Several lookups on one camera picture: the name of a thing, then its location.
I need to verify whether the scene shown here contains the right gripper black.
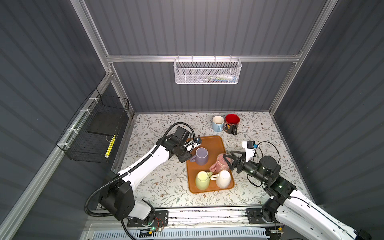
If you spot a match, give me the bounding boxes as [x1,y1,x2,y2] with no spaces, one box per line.
[223,149,268,185]

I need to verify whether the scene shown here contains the purple mug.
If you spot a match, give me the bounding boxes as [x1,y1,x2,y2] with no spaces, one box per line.
[189,147,209,166]

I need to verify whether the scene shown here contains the light green mug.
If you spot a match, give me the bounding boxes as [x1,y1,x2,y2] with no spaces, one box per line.
[195,171,213,191]

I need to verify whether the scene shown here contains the black skull pattern mug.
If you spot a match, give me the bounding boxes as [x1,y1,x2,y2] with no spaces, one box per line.
[224,114,240,136]

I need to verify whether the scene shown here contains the light blue mug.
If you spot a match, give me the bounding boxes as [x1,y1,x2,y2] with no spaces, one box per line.
[212,116,225,133]

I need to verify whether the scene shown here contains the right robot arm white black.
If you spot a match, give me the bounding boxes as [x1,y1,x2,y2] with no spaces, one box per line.
[223,151,372,240]

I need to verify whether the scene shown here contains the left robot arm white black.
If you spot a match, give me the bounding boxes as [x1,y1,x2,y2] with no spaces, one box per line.
[99,126,202,224]

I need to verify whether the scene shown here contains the pink ghost mug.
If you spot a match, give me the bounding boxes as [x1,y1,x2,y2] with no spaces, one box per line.
[209,153,230,174]

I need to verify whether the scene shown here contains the white cream mug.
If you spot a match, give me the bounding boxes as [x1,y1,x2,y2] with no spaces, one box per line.
[210,170,232,189]

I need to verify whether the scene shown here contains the floral table mat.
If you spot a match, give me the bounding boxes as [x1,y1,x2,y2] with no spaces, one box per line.
[122,112,308,208]

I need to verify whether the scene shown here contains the pens in white basket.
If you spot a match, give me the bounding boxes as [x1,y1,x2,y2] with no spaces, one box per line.
[200,75,238,84]

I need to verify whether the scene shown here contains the black corrugated cable hose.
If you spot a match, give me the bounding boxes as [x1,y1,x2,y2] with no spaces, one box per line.
[83,121,196,240]

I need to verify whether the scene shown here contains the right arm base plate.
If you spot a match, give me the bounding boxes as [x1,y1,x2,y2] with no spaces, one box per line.
[245,207,285,226]

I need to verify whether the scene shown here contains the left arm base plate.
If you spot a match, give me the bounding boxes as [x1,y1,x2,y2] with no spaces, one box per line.
[127,210,169,228]

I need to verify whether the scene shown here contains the white wire mesh basket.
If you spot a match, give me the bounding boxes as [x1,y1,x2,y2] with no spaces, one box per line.
[173,57,242,85]

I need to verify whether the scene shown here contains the black wire basket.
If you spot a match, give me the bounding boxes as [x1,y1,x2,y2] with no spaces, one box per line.
[57,91,130,163]

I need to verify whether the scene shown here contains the white perforated cable duct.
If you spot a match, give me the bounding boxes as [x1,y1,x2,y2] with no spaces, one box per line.
[91,227,271,240]

